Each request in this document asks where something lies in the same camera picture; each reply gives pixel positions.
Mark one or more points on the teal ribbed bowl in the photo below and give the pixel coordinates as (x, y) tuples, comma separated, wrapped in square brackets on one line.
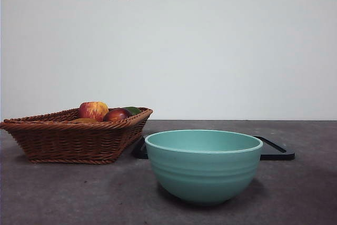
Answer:
[(204, 172)]

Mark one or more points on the brown kiwi fruit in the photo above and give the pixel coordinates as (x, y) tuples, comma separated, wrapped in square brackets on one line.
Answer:
[(85, 120)]

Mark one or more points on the green fruit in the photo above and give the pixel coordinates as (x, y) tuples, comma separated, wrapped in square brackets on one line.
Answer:
[(134, 110)]

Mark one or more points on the dark red plum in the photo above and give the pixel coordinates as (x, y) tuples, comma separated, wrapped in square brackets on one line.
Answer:
[(117, 115)]

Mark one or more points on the red yellow apple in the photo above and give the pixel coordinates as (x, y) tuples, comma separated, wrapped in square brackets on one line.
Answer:
[(93, 110)]

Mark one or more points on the brown wicker basket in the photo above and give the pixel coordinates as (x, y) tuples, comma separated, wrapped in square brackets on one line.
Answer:
[(68, 140)]

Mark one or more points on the dark rectangular tray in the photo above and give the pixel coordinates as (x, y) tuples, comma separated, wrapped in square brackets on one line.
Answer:
[(279, 152)]

